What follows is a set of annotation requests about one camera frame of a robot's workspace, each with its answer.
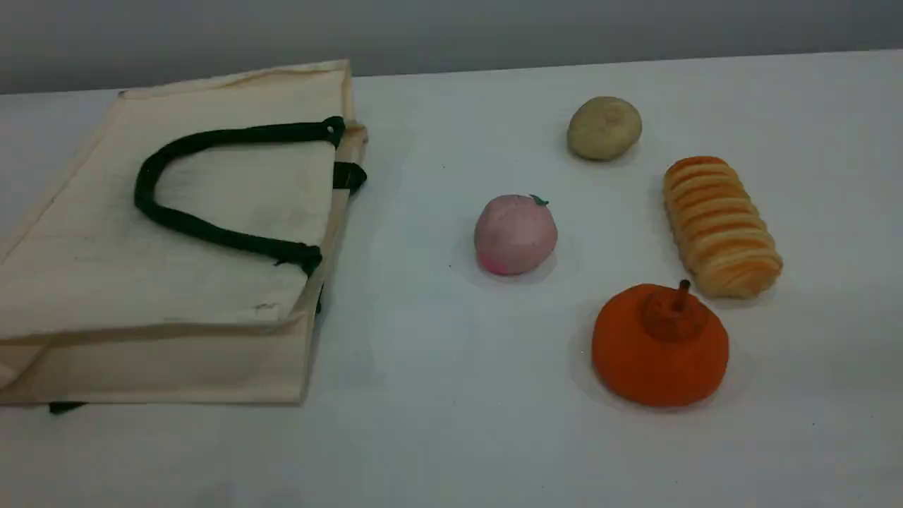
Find orange persimmon toy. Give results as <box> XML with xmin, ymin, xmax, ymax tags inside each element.
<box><xmin>591</xmin><ymin>279</ymin><xmax>731</xmax><ymax>409</ymax></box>

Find long striped bread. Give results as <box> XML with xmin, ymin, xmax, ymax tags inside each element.
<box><xmin>662</xmin><ymin>155</ymin><xmax>784</xmax><ymax>300</ymax></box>

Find beige round potato toy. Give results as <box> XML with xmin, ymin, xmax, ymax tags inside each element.
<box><xmin>566</xmin><ymin>96</ymin><xmax>643</xmax><ymax>162</ymax></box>

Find pink peach toy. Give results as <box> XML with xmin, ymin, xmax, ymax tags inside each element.
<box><xmin>473</xmin><ymin>194</ymin><xmax>559</xmax><ymax>277</ymax></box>

